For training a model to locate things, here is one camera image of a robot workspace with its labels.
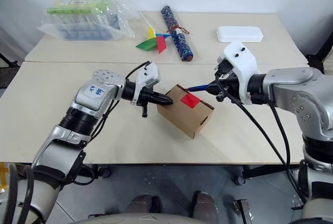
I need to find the white rectangular case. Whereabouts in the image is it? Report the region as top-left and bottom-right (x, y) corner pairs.
(216, 26), (264, 43)

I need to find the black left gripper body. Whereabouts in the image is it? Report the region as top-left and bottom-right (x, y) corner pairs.
(136, 91), (157, 118)

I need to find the blue pen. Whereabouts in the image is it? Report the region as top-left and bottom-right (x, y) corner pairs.
(187, 83), (212, 93)

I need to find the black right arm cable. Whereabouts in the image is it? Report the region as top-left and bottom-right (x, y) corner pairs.
(215, 78), (308, 204)

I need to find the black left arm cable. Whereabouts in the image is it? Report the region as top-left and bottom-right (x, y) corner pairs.
(125, 61), (152, 82)

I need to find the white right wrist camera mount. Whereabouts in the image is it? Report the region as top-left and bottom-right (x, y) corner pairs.
(223, 41), (261, 105)

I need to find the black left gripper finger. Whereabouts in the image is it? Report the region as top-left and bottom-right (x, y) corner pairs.
(153, 98), (174, 106)
(152, 92), (173, 102)

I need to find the black table leg frame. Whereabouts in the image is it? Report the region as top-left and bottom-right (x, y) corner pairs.
(78, 165), (98, 185)
(243, 165), (300, 181)

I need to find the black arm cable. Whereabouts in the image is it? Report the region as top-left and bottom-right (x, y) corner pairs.
(215, 78), (308, 204)
(125, 61), (152, 82)

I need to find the brown cardboard box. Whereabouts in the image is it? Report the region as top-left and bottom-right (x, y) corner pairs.
(156, 83), (215, 140)

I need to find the grey robot torso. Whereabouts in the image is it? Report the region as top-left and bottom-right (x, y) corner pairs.
(67, 212), (206, 224)

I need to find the yellow floor object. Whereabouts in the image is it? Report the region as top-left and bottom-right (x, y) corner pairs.
(0, 163), (9, 192)

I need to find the colourful paper pinwheel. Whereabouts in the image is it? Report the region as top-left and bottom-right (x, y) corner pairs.
(135, 11), (173, 54)

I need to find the blue patterned rolled scroll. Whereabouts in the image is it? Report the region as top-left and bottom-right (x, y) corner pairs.
(160, 5), (195, 63)

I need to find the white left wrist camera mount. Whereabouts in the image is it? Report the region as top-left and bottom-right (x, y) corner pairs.
(131, 62), (160, 105)

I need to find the clear plastic bag with packs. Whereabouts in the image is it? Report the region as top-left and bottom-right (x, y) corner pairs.
(36, 0), (140, 41)

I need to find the black stand leg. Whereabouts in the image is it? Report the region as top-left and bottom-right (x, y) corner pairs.
(0, 52), (19, 67)

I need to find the red tape seal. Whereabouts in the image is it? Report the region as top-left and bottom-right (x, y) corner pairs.
(181, 94), (201, 109)

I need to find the black caster wheel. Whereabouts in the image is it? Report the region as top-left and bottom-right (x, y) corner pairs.
(97, 166), (111, 179)
(233, 173), (246, 185)

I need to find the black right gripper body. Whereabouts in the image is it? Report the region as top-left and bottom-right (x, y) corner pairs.
(213, 57), (244, 103)

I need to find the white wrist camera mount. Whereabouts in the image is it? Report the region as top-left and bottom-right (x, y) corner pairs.
(223, 41), (261, 105)
(131, 62), (160, 105)

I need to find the black metal bracket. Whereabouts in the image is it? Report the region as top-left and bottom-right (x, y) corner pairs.
(233, 199), (254, 224)

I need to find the dark rounded foot shape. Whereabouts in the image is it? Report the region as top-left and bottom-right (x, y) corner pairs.
(124, 195), (162, 216)
(191, 191), (218, 222)

